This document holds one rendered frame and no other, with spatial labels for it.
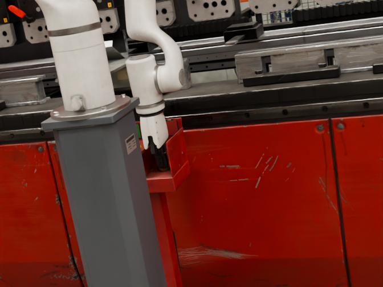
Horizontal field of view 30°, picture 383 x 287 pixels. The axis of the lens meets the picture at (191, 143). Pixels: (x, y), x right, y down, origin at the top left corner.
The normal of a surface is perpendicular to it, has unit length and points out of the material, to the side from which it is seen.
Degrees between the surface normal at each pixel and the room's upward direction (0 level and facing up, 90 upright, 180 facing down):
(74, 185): 90
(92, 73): 90
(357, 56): 90
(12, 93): 90
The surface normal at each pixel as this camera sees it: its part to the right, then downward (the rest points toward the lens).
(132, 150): 0.95, -0.07
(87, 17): 0.66, 0.08
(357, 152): -0.29, 0.30
